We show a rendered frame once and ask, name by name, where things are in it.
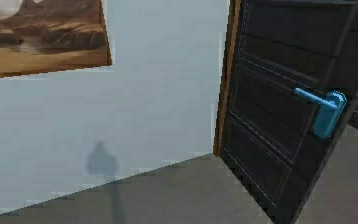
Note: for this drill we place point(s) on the brown framed landscape picture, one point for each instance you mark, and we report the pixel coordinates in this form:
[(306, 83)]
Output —
[(43, 36)]

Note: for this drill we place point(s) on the black panelled room door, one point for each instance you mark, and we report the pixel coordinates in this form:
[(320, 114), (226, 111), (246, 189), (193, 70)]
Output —
[(273, 100)]

